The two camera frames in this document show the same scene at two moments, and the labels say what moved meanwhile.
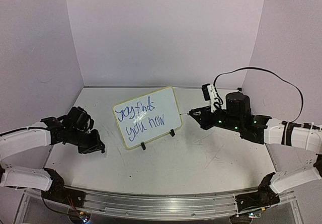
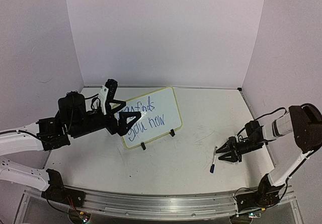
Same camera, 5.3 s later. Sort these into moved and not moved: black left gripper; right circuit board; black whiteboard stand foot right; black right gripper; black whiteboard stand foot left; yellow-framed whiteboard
Moved: black right gripper; black left gripper
Not moved: yellow-framed whiteboard; black whiteboard stand foot left; black whiteboard stand foot right; right circuit board
